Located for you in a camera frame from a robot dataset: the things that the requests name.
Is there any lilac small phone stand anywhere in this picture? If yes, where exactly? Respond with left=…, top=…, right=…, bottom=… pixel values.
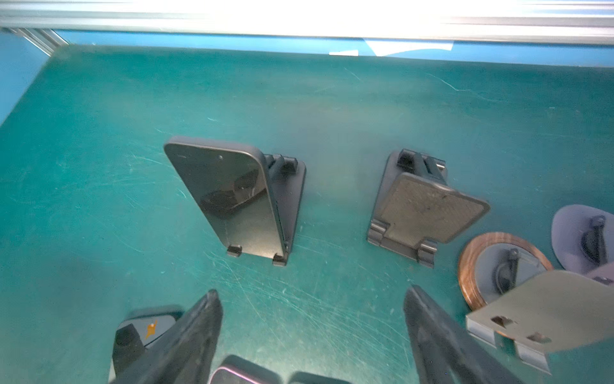
left=551, top=204, right=613, bottom=287

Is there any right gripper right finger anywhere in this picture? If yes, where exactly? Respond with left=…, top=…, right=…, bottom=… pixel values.
left=403, top=285, right=521, bottom=383

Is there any black phone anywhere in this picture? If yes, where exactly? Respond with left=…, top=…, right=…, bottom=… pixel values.
left=163, top=136, right=287, bottom=259
left=108, top=305, right=185, bottom=383

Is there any black right back stand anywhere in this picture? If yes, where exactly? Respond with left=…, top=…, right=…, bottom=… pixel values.
left=367, top=149, right=490, bottom=268

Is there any aluminium frame left post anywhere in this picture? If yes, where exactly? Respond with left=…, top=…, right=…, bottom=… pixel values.
left=3, top=27, right=69, bottom=57

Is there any silver phone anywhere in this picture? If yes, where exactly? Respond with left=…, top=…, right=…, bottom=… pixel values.
left=288, top=372, right=350, bottom=384

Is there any aluminium frame back rail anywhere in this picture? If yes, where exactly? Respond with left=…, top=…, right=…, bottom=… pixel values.
left=1, top=1, right=613, bottom=45

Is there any round wooden phone stand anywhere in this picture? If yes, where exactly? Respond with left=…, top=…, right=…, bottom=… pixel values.
left=458, top=232, right=613, bottom=372

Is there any black middle back stand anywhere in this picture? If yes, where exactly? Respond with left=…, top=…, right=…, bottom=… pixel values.
left=224, top=155, right=306, bottom=267

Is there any purple-edged phone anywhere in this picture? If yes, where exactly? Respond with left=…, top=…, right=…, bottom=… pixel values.
left=209, top=355, right=282, bottom=384

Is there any black stand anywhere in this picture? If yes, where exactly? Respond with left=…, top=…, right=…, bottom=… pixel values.
left=224, top=155, right=306, bottom=267
left=367, top=149, right=490, bottom=268

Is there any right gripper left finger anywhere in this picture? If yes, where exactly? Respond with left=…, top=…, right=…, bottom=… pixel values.
left=113, top=290, right=223, bottom=383

